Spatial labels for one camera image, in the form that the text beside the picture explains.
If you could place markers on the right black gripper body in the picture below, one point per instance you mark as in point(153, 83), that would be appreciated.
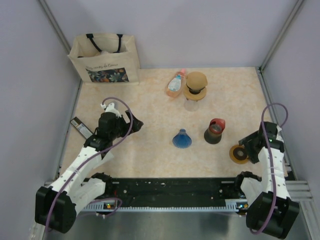
point(252, 151)

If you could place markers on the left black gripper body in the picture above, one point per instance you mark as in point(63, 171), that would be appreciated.
point(121, 127)

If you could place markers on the brown paper coffee filter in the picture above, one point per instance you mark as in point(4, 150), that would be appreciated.
point(196, 81)

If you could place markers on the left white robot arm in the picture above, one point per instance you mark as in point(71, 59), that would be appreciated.
point(58, 205)

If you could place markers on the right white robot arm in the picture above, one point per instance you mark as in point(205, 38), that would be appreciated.
point(271, 209)

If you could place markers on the white paper sheet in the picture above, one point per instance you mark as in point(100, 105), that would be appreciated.
point(105, 157)

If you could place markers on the small black barcode box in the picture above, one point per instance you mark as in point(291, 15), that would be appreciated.
point(81, 128)

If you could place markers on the dark carafe with red lid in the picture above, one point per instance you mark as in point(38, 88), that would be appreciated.
point(213, 133)

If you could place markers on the clear glass carafe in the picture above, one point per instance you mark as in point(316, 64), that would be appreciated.
point(191, 105)

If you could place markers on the beige canvas tote bag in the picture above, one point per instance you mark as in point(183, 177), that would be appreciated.
point(106, 58)

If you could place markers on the pink detergent bottle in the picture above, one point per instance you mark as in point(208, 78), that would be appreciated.
point(174, 87)

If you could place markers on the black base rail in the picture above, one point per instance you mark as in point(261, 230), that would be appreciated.
point(173, 192)

